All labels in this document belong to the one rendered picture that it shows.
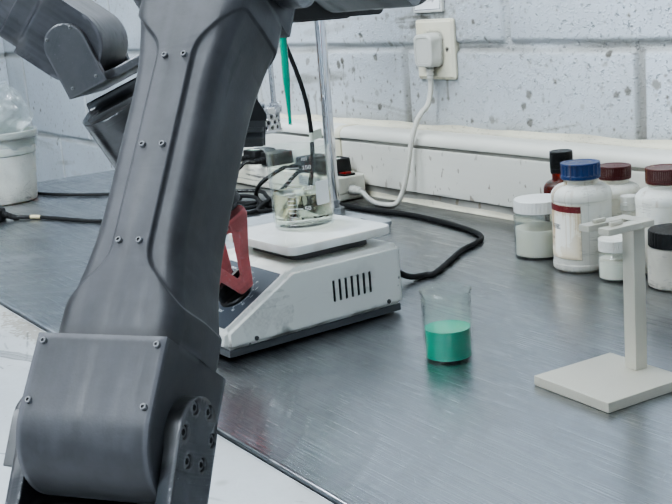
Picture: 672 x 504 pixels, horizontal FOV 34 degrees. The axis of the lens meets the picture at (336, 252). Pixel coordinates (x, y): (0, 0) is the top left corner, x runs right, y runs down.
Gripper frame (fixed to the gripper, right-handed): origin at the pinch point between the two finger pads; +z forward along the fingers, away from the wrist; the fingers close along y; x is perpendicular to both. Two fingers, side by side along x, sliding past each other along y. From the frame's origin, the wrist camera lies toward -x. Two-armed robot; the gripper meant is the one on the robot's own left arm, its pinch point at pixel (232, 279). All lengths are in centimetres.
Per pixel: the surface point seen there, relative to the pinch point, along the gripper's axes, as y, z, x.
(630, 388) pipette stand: -34.3, 11.0, -9.1
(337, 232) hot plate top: -1.2, 3.2, -10.8
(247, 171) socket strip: 80, 28, -39
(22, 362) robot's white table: 11.4, -2.6, 17.5
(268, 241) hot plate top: 1.1, 0.2, -5.3
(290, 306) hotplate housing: -3.7, 4.0, -1.8
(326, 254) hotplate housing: -1.5, 4.0, -8.5
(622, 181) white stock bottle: -4.7, 21.3, -41.8
